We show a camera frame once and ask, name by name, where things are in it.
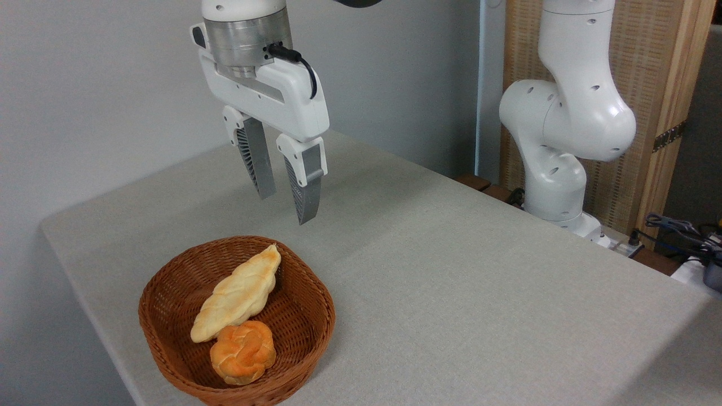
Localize light blue vertical pole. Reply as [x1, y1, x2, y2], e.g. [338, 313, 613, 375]
[474, 0, 490, 176]

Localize black metal screen hinge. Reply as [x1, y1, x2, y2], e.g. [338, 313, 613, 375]
[653, 120, 688, 153]

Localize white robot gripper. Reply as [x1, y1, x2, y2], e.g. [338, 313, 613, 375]
[190, 23, 331, 226]

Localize silver cylindrical wrist adapter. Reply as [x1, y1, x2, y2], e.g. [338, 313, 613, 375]
[203, 7, 294, 78]

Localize white cloth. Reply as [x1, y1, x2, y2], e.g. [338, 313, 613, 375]
[670, 255, 722, 299]

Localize blue grey cable bundle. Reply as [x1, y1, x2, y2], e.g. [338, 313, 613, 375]
[645, 213, 722, 261]

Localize round orange knotted bread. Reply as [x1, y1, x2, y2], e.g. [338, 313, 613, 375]
[209, 320, 278, 387]

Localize wooden rattan screen panel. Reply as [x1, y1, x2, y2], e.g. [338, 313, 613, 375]
[500, 0, 717, 250]

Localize dark grey round container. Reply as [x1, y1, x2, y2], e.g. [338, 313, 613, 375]
[703, 261, 722, 293]

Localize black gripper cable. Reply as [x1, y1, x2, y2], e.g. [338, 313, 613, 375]
[266, 42, 318, 100]

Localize brown wicker basket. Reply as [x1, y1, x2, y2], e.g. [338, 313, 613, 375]
[138, 235, 337, 406]

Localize long braided pale bread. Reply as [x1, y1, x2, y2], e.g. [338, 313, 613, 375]
[190, 243, 282, 344]

